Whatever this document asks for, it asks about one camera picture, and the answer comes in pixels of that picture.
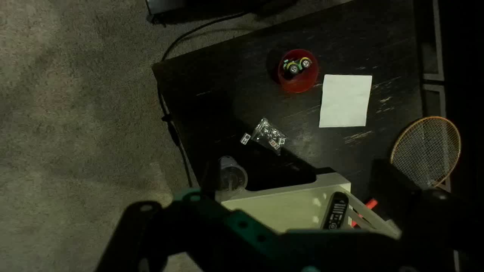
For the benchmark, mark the red bowl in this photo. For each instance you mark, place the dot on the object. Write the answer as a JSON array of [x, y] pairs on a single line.
[[297, 83]]

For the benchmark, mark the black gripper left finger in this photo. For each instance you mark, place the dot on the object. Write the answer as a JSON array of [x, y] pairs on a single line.
[[209, 181]]

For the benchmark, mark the green yellow toy car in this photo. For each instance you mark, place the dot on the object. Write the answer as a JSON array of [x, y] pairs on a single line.
[[297, 65]]

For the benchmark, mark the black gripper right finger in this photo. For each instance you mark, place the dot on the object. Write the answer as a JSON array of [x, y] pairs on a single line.
[[401, 201]]

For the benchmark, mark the clear plastic cup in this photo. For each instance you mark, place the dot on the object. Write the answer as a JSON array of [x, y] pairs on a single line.
[[232, 175]]

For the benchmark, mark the small white tag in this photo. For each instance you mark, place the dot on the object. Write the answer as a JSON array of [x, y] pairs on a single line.
[[245, 139]]

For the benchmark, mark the mesh racket with orange frame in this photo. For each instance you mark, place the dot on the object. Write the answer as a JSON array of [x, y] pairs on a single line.
[[428, 151]]

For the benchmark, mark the black remote control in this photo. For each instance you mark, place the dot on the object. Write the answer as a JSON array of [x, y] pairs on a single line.
[[336, 211]]

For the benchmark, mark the orange red marker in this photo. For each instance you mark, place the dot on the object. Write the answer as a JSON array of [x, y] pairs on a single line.
[[371, 204]]

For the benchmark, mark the dark side cabinet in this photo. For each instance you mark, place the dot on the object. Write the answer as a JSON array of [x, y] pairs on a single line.
[[433, 50]]

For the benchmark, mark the white paper napkin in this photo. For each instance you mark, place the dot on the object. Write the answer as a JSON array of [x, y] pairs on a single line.
[[345, 100]]

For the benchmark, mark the clear plastic bag of parts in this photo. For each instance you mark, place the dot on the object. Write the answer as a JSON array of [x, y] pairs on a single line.
[[270, 134]]

